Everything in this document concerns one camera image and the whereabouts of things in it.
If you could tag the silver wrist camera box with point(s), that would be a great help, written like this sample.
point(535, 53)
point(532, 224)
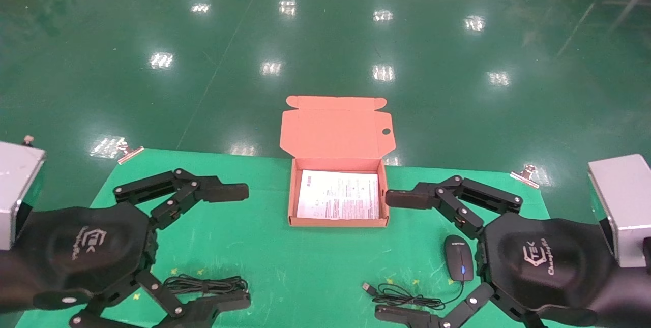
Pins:
point(623, 206)
point(18, 190)

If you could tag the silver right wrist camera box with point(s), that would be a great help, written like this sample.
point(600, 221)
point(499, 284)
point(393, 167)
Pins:
point(623, 206)

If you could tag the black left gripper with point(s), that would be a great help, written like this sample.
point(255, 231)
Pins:
point(86, 246)

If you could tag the green table cloth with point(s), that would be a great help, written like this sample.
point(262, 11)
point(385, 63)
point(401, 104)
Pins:
point(285, 267)

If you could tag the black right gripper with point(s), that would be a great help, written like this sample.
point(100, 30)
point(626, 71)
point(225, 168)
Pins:
point(549, 262)

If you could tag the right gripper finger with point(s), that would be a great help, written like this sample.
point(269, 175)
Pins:
point(407, 316)

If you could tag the silver binder clip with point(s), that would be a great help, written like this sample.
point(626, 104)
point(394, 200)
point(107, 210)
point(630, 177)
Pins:
point(129, 153)
point(526, 176)

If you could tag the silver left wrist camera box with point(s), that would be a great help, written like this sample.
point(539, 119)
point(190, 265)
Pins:
point(18, 190)

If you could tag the white printed paper leaflet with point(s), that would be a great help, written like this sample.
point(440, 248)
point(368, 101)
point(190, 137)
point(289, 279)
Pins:
point(338, 196)

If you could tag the orange cardboard box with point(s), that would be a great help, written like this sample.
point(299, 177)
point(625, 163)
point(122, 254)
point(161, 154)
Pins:
point(333, 132)

